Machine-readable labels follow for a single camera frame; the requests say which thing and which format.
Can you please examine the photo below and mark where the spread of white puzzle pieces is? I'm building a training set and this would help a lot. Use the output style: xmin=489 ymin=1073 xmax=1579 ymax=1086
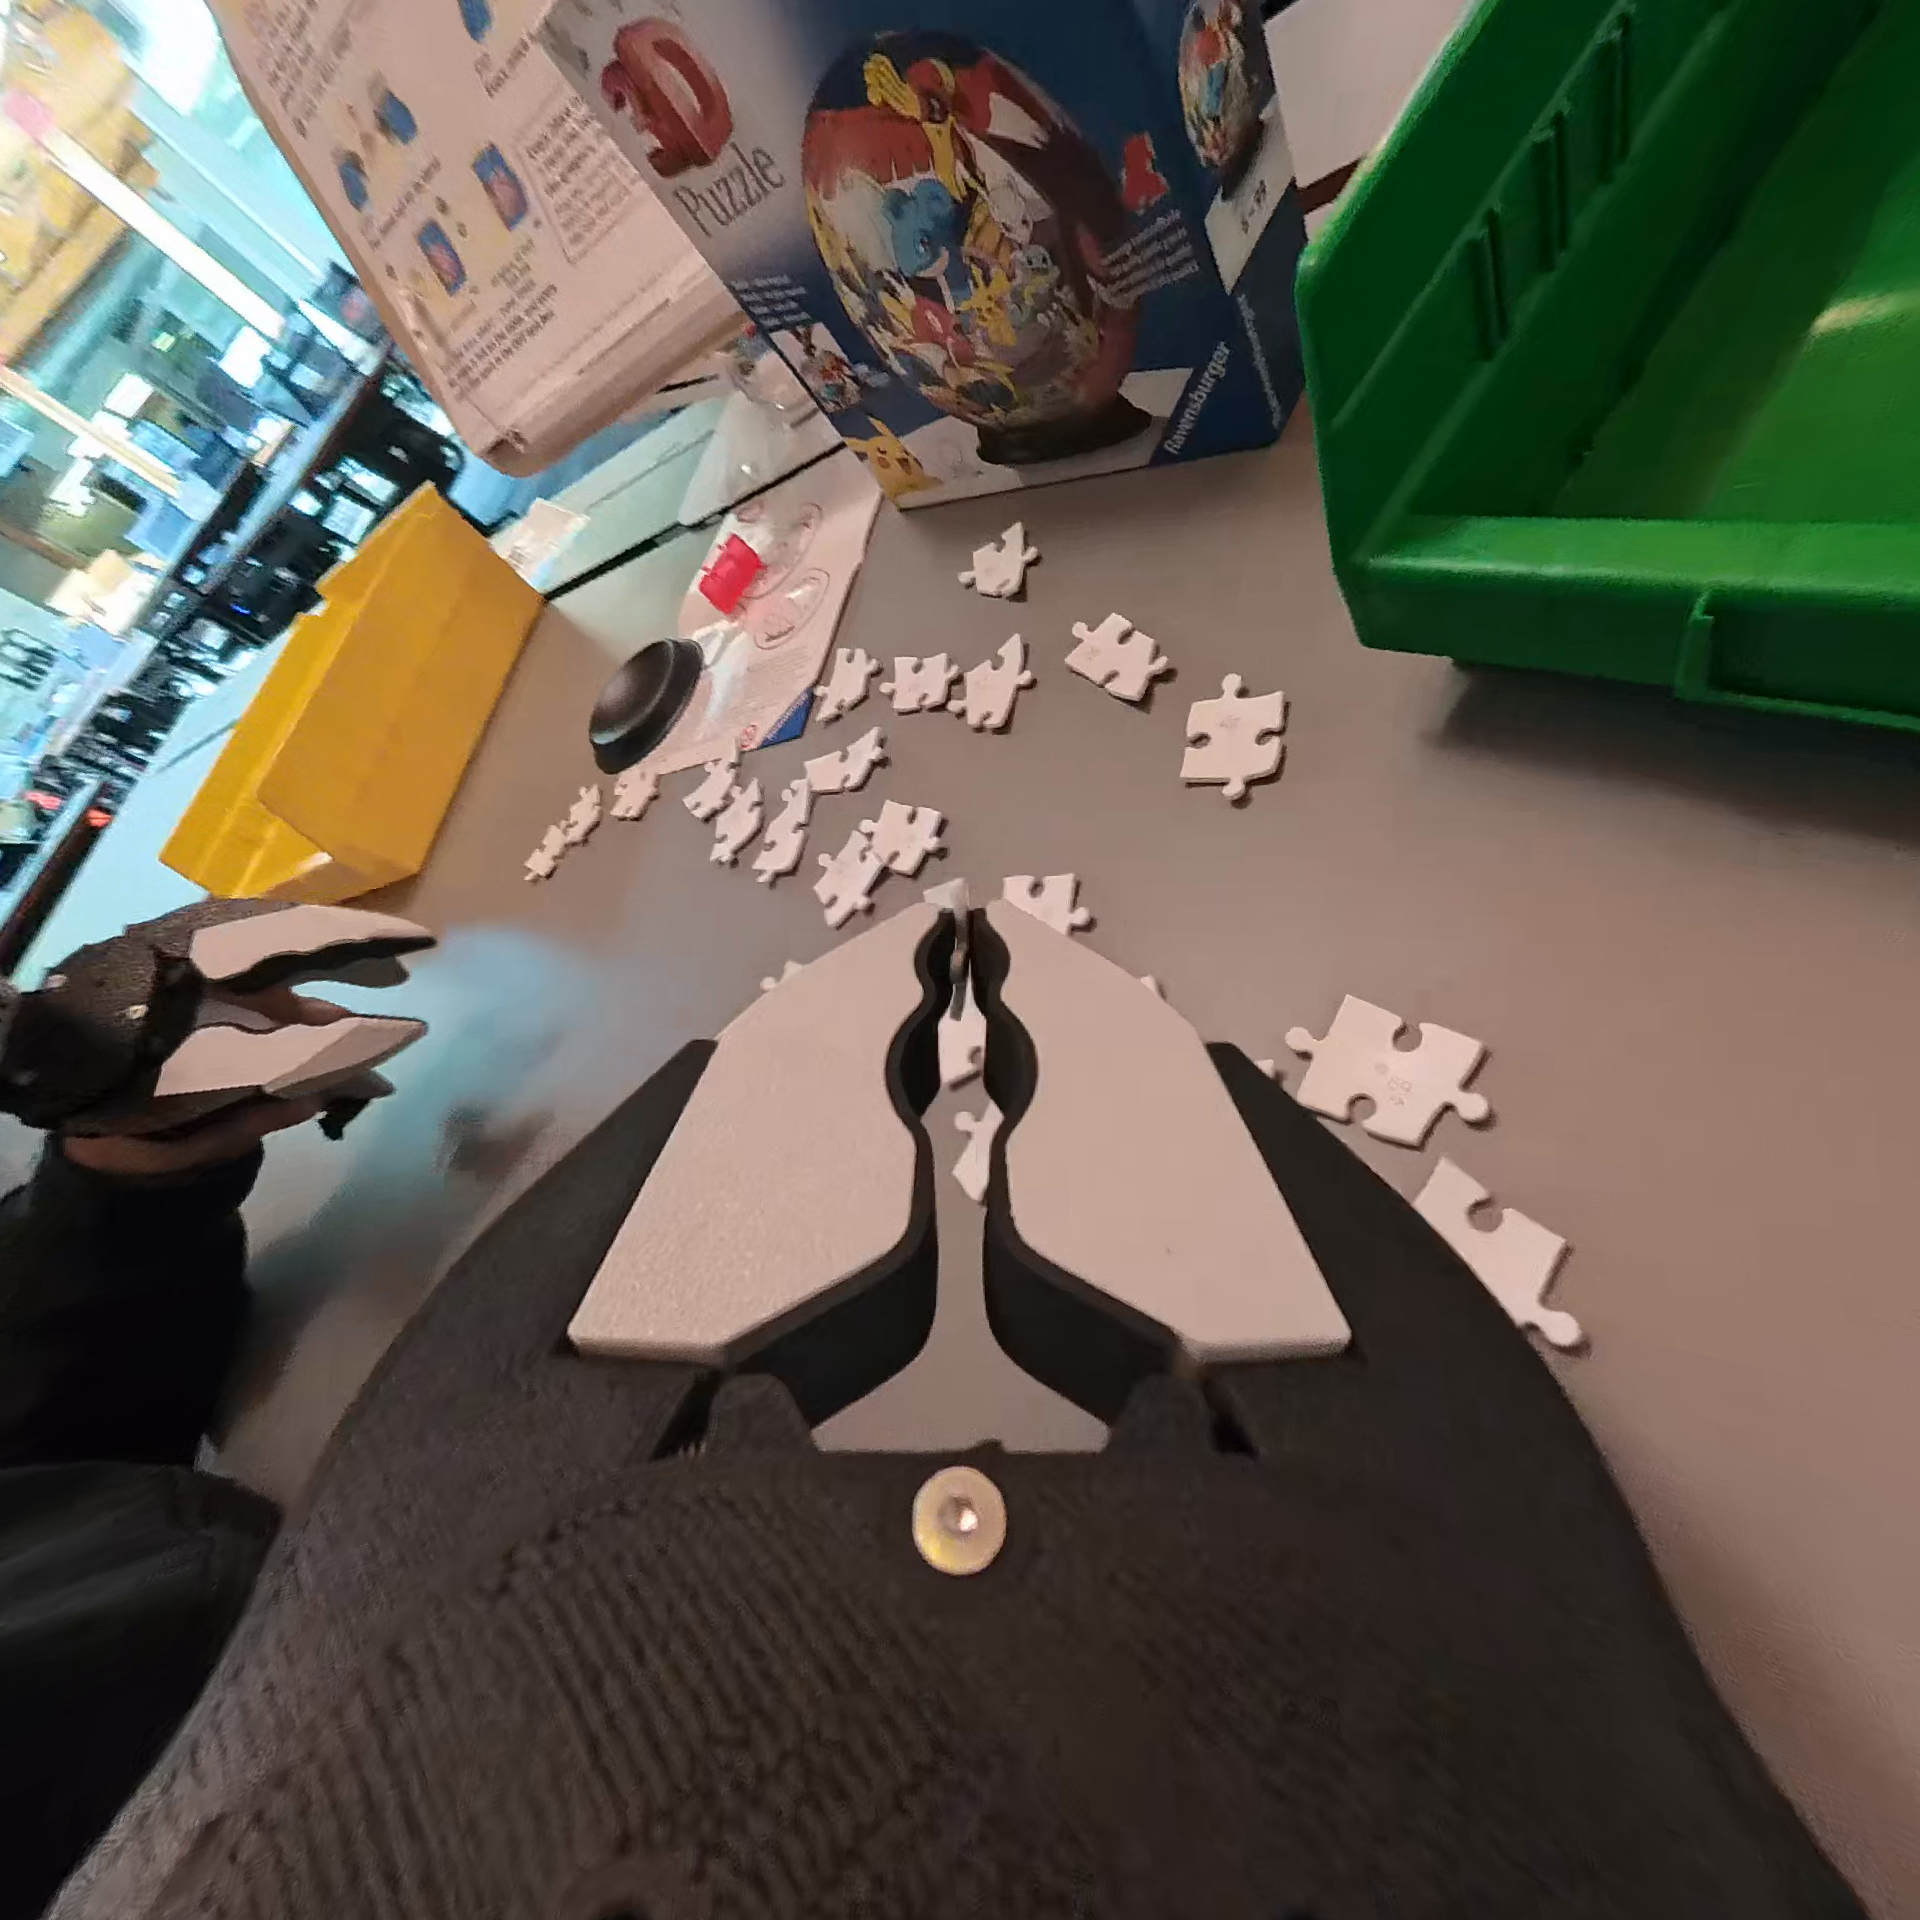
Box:
xmin=521 ymin=522 xmax=1584 ymax=1354

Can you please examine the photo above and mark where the white instruction board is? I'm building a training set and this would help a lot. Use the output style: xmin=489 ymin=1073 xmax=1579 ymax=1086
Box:
xmin=210 ymin=0 xmax=746 ymax=481

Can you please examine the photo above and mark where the white curved puzzle piece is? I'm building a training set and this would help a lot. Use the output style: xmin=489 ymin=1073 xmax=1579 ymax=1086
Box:
xmin=921 ymin=880 xmax=980 ymax=1025

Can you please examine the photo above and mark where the white instruction leaflet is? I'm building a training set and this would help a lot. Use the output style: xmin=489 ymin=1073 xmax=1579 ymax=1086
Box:
xmin=660 ymin=481 xmax=886 ymax=776

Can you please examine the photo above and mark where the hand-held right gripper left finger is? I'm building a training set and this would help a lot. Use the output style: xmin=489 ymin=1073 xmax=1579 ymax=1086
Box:
xmin=566 ymin=900 xmax=963 ymax=1422

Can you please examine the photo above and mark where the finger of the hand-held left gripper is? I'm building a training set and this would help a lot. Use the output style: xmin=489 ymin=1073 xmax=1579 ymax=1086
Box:
xmin=192 ymin=904 xmax=442 ymax=992
xmin=147 ymin=1016 xmax=432 ymax=1107

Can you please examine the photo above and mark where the person's left hand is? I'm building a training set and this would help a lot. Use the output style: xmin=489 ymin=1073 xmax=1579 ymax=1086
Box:
xmin=59 ymin=1068 xmax=388 ymax=1185

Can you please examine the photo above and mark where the blue puzzle box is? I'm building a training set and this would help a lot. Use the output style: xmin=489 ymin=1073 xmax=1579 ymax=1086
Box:
xmin=544 ymin=0 xmax=1308 ymax=513

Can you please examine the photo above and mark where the green plastic bin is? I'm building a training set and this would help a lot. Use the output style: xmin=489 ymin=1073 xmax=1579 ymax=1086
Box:
xmin=1293 ymin=0 xmax=1920 ymax=732

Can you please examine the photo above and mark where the black round puzzle stand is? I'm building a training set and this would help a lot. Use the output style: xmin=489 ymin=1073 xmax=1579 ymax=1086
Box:
xmin=589 ymin=638 xmax=707 ymax=778

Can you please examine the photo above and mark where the yellow plastic bin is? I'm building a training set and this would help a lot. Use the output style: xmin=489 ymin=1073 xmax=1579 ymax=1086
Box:
xmin=160 ymin=483 xmax=544 ymax=906

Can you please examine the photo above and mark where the white board stand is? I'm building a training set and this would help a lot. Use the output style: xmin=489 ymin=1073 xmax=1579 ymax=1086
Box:
xmin=675 ymin=345 xmax=846 ymax=529

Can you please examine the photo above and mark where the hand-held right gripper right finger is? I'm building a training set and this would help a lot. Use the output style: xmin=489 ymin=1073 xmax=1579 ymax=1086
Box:
xmin=966 ymin=900 xmax=1355 ymax=1422

